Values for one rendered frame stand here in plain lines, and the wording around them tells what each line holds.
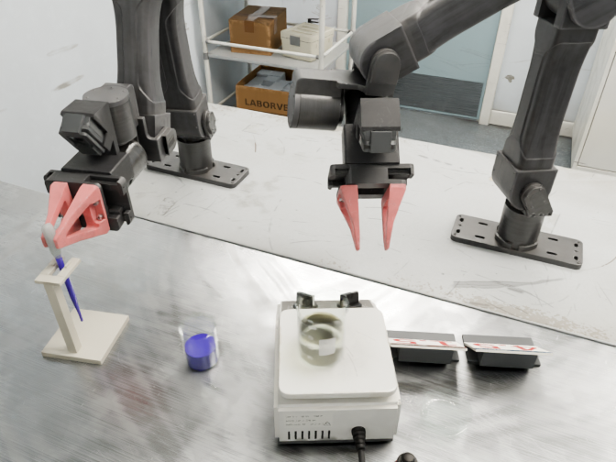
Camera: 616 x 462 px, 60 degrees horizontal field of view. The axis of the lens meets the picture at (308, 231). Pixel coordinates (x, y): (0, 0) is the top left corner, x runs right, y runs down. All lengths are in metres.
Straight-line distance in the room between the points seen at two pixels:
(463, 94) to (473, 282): 2.78
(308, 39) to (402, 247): 1.91
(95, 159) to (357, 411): 0.44
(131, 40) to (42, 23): 1.35
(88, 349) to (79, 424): 0.10
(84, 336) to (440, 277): 0.50
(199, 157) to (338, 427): 0.61
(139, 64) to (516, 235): 0.61
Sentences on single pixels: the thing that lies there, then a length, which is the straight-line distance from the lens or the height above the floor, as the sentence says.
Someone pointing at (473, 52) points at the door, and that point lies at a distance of 3.48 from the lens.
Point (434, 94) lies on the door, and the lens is 3.59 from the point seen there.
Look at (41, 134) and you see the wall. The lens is 2.18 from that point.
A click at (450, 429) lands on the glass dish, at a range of 0.63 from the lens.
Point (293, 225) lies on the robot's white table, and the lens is 0.91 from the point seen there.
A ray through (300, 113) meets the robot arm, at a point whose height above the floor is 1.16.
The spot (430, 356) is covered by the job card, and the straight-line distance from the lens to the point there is 0.69.
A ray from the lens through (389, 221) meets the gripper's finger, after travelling 0.65.
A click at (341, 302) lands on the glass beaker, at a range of 0.55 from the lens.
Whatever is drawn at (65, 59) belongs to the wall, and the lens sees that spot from 2.23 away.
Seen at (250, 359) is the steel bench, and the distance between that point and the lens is 0.70.
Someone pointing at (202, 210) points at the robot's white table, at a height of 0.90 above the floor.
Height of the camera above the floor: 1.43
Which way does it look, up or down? 36 degrees down
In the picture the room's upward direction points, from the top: straight up
